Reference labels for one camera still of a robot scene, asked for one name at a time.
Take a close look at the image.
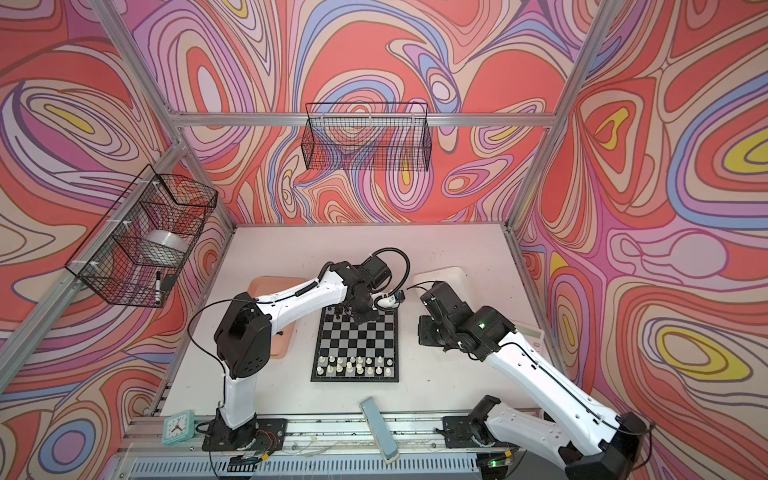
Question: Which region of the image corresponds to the pink calculator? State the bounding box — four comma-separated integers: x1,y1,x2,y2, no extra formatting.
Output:
516,325,547,356

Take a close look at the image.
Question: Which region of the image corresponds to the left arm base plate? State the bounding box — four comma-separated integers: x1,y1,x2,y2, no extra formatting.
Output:
202,415,288,453

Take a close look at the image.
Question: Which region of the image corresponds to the black wire basket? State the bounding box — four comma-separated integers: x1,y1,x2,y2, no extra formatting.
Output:
301,101,432,172
65,166,218,309

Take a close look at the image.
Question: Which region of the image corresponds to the pink plastic tray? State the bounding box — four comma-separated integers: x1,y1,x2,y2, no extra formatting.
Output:
247,275,310,360

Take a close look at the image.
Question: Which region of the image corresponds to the back black wire basket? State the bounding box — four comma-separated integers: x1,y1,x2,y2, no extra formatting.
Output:
301,101,432,172

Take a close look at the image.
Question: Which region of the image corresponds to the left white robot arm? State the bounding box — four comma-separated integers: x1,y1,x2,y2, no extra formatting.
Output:
214,257,391,430

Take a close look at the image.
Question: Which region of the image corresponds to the black and silver chessboard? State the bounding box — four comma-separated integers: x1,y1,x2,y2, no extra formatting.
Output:
311,305,400,383

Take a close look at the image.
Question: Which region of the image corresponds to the grey stapler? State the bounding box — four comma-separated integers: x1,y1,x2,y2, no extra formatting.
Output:
359,397,399,464

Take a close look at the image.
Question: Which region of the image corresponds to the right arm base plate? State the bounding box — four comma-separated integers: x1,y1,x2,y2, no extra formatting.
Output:
440,416,510,449

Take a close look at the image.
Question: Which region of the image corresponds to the white plastic tray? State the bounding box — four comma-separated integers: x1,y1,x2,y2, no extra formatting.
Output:
413,266,475,303

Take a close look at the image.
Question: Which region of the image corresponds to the green alarm clock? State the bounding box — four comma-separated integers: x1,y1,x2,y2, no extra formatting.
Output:
162,410,195,445

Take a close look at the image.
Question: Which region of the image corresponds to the left black wire basket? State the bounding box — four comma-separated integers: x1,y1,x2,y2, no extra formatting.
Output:
65,166,218,309

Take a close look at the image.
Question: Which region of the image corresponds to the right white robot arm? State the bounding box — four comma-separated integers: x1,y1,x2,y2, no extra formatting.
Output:
418,281,651,479

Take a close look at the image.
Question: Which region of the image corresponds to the black marker pen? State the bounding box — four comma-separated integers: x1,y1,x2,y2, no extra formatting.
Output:
154,270,163,306

